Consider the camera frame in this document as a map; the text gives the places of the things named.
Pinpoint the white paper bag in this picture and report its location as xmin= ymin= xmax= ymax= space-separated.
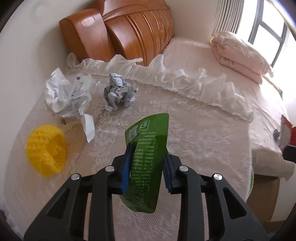
xmin=45 ymin=68 xmax=95 ymax=142

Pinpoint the white lace tablecloth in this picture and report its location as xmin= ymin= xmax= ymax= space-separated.
xmin=4 ymin=55 xmax=253 ymax=237

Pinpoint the wooden side panel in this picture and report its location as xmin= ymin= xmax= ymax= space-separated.
xmin=59 ymin=9 xmax=115 ymax=62

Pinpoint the pink bed sheet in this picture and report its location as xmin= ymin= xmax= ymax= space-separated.
xmin=163 ymin=38 xmax=295 ymax=179

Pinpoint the wooden headboard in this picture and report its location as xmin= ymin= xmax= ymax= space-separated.
xmin=93 ymin=0 xmax=174 ymax=66

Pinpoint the yellow foam net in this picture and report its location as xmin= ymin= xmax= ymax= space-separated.
xmin=26 ymin=125 xmax=67 ymax=177

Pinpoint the crumpled newspaper ball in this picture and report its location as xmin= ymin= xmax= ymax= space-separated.
xmin=103 ymin=73 xmax=138 ymax=111

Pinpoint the folded pink quilt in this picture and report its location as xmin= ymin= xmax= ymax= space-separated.
xmin=210 ymin=31 xmax=273 ymax=84

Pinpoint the dark green snack wrapper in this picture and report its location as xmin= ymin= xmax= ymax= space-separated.
xmin=121 ymin=113 xmax=169 ymax=213

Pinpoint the white window radiator grille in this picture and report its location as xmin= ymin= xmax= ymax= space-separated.
xmin=212 ymin=0 xmax=244 ymax=35

